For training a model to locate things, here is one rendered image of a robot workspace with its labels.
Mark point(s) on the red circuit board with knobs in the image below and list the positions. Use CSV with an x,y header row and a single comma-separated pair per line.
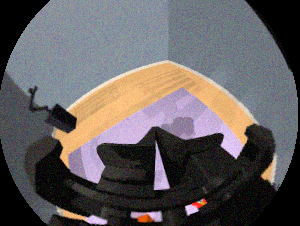
x,y
200,203

